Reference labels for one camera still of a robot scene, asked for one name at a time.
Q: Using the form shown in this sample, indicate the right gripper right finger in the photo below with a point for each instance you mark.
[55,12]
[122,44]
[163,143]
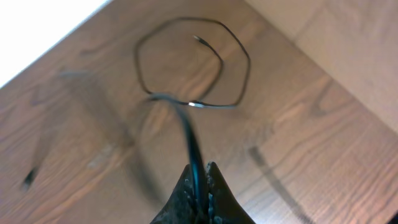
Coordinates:
[223,207]

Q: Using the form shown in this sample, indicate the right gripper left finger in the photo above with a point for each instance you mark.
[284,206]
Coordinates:
[180,207]

